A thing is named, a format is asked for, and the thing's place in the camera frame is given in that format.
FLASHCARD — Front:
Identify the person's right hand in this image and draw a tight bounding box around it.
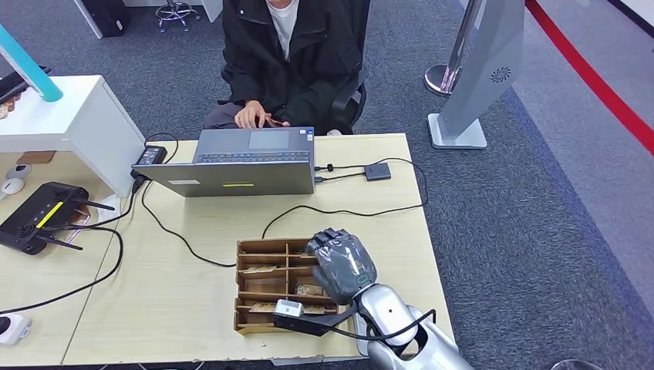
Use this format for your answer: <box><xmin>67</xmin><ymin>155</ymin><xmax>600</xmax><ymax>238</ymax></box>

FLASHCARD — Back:
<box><xmin>234</xmin><ymin>99</ymin><xmax>269</xmax><ymax>130</ymax></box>

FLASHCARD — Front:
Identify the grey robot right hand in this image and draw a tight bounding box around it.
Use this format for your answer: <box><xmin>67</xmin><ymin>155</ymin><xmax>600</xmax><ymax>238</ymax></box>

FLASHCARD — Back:
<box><xmin>305</xmin><ymin>228</ymin><xmax>378</xmax><ymax>306</ymax></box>

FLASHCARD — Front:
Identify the person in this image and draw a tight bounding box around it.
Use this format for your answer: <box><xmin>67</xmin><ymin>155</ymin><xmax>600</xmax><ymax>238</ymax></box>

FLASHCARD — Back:
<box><xmin>203</xmin><ymin>0</ymin><xmax>372</xmax><ymax>136</ymax></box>

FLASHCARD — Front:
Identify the brown wooden card organizer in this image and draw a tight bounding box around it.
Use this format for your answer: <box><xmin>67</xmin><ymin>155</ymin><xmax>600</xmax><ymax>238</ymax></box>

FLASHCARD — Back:
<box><xmin>233</xmin><ymin>237</ymin><xmax>340</xmax><ymax>336</ymax></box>

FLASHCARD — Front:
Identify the pink edged clear card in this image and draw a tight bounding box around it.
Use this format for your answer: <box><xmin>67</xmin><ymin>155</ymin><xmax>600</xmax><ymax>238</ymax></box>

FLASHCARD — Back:
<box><xmin>64</xmin><ymin>207</ymin><xmax>93</xmax><ymax>244</ymax></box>

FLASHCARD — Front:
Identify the grey laptop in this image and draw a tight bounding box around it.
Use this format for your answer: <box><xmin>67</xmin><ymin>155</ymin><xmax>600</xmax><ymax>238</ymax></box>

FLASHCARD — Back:
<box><xmin>131</xmin><ymin>126</ymin><xmax>315</xmax><ymax>198</ymax></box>

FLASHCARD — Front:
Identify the small black USB hub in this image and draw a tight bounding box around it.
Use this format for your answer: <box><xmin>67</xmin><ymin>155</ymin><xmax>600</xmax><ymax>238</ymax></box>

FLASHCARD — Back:
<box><xmin>364</xmin><ymin>162</ymin><xmax>393</xmax><ymax>182</ymax></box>

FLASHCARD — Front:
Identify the black power adapter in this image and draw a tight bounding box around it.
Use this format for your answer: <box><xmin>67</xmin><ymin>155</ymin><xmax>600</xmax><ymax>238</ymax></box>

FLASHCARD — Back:
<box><xmin>134</xmin><ymin>145</ymin><xmax>169</xmax><ymax>166</ymax></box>

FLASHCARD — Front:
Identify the white desk leg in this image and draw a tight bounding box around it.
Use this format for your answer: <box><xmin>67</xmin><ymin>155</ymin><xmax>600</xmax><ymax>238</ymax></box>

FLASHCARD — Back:
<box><xmin>201</xmin><ymin>0</ymin><xmax>224</xmax><ymax>24</ymax></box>
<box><xmin>72</xmin><ymin>0</ymin><xmax>105</xmax><ymax>40</ymax></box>

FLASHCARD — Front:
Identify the chrome stool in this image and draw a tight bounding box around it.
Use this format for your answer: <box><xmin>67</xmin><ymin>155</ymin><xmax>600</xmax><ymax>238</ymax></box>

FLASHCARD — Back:
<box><xmin>154</xmin><ymin>0</ymin><xmax>202</xmax><ymax>34</ymax></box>

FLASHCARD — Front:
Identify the white paper sheet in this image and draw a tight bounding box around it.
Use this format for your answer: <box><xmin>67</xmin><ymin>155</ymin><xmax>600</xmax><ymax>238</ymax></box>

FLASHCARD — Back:
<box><xmin>96</xmin><ymin>193</ymin><xmax>122</xmax><ymax>224</ymax></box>

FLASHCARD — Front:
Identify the black cabinet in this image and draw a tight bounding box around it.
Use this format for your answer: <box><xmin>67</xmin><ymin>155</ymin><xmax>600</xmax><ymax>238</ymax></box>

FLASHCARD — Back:
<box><xmin>81</xmin><ymin>0</ymin><xmax>133</xmax><ymax>39</ymax></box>

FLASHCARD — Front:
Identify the white desk riser shelf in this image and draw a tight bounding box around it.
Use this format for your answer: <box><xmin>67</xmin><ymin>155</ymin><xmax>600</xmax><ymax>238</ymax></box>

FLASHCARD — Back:
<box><xmin>0</xmin><ymin>75</ymin><xmax>147</xmax><ymax>199</ymax></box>

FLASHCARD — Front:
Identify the grey kiosk stand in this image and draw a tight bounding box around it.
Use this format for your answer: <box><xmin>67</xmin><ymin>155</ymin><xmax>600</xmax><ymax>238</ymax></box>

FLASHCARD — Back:
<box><xmin>426</xmin><ymin>0</ymin><xmax>526</xmax><ymax>150</ymax></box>

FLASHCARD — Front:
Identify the brown cardboard piece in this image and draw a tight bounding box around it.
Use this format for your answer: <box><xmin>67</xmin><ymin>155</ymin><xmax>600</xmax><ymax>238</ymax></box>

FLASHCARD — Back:
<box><xmin>16</xmin><ymin>150</ymin><xmax>57</xmax><ymax>166</ymax></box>

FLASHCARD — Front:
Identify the teal tube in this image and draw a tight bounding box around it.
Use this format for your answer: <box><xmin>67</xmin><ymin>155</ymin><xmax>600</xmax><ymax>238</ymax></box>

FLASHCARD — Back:
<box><xmin>0</xmin><ymin>22</ymin><xmax>65</xmax><ymax>103</ymax></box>

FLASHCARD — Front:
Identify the black router with antennas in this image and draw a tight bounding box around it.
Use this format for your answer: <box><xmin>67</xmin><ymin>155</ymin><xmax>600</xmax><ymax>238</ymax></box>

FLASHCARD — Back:
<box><xmin>0</xmin><ymin>181</ymin><xmax>116</xmax><ymax>256</ymax></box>

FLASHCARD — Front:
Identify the black tablet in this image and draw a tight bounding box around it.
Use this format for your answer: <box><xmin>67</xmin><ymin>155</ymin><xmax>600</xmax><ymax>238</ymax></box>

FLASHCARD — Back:
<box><xmin>0</xmin><ymin>66</ymin><xmax>52</xmax><ymax>104</ymax></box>

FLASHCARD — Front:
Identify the round metal rim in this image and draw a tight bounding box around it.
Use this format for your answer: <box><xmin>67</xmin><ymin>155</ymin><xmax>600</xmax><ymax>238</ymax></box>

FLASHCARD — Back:
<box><xmin>549</xmin><ymin>359</ymin><xmax>602</xmax><ymax>370</ymax></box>

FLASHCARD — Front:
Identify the short black USB cable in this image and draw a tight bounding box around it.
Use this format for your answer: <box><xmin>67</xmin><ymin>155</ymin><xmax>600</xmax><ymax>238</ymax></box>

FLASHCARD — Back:
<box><xmin>313</xmin><ymin>163</ymin><xmax>367</xmax><ymax>172</ymax></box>
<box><xmin>313</xmin><ymin>172</ymin><xmax>366</xmax><ymax>183</ymax></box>

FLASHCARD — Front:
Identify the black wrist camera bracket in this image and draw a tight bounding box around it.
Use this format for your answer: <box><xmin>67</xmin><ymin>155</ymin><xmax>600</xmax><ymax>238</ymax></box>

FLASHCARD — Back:
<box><xmin>271</xmin><ymin>301</ymin><xmax>359</xmax><ymax>338</ymax></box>

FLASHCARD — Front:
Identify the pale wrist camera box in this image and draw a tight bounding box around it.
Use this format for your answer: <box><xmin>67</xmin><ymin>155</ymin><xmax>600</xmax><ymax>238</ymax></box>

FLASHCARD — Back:
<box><xmin>274</xmin><ymin>299</ymin><xmax>305</xmax><ymax>318</ymax></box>

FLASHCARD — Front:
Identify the long black hub cable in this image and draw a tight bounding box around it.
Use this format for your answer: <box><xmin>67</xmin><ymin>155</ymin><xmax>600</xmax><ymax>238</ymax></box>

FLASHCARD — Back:
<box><xmin>261</xmin><ymin>156</ymin><xmax>428</xmax><ymax>240</ymax></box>

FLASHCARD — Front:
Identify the black adapter output cable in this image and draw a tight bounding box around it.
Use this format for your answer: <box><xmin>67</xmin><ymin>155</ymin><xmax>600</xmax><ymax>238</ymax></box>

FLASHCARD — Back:
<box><xmin>145</xmin><ymin>133</ymin><xmax>180</xmax><ymax>165</ymax></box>

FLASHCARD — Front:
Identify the black desk cable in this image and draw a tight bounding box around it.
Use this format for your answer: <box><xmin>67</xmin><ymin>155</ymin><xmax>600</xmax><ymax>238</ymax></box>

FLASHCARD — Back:
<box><xmin>140</xmin><ymin>180</ymin><xmax>237</xmax><ymax>268</ymax></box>

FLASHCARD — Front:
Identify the black mains cable with plug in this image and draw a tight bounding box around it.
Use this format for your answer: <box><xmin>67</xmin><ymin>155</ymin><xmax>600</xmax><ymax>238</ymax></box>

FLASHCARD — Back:
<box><xmin>76</xmin><ymin>172</ymin><xmax>150</xmax><ymax>230</ymax></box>

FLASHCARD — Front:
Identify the chrome stanchion post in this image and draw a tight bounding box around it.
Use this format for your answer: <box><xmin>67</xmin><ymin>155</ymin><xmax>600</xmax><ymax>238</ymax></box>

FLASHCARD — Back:
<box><xmin>423</xmin><ymin>0</ymin><xmax>484</xmax><ymax>98</ymax></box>

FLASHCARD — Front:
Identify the long black router cable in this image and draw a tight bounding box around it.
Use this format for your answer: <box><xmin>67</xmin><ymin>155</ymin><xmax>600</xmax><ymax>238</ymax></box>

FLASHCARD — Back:
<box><xmin>0</xmin><ymin>225</ymin><xmax>125</xmax><ymax>315</ymax></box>

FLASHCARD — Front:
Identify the white camera device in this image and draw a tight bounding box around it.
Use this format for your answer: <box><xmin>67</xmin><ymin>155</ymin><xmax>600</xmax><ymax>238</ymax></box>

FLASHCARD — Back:
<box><xmin>0</xmin><ymin>313</ymin><xmax>32</xmax><ymax>345</ymax></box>

